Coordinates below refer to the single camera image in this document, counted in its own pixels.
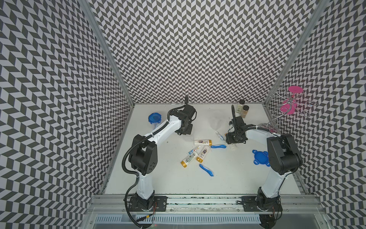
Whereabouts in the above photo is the small toothpaste tube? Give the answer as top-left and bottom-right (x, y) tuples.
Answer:
(188, 145), (201, 155)
(215, 131), (225, 141)

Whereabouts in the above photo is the blue lid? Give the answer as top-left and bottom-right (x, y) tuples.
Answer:
(148, 113), (162, 124)
(252, 150), (270, 167)

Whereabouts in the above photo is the pink plastic glass upper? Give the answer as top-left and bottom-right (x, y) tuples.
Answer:
(288, 85), (304, 94)

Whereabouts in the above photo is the blue toothbrush upper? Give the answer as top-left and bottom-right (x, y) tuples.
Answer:
(211, 145), (227, 149)

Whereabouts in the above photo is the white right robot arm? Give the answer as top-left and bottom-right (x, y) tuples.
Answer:
(226, 106), (303, 212)

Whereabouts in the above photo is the aluminium front rail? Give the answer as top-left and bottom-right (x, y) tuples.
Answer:
(81, 194), (331, 229)

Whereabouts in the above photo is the blue toothbrush lower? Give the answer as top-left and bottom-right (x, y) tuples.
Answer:
(199, 164), (214, 177)

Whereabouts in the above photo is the right spice jar black lid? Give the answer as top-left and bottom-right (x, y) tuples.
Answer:
(241, 105), (250, 118)

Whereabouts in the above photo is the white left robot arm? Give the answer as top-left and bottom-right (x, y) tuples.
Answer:
(122, 95), (196, 210)

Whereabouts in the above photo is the blue toothbrush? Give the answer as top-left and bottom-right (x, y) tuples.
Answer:
(211, 145), (227, 149)
(199, 164), (214, 177)

